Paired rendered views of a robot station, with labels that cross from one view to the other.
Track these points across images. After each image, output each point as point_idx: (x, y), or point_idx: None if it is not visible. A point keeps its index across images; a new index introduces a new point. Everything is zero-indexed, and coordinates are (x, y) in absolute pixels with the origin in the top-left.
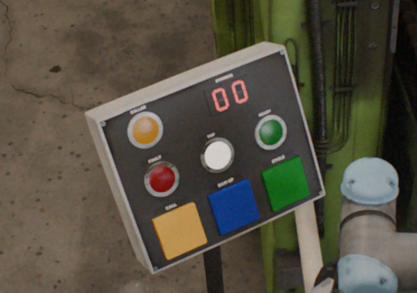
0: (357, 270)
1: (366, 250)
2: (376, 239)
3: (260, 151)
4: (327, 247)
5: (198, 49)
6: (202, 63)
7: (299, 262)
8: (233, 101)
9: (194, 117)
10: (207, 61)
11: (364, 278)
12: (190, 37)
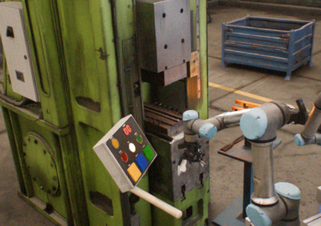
0: (206, 126)
1: (204, 123)
2: (203, 121)
3: (139, 144)
4: (138, 208)
5: (16, 203)
6: (22, 206)
7: (134, 215)
8: (128, 131)
9: (123, 137)
10: (24, 204)
11: (209, 126)
12: (9, 201)
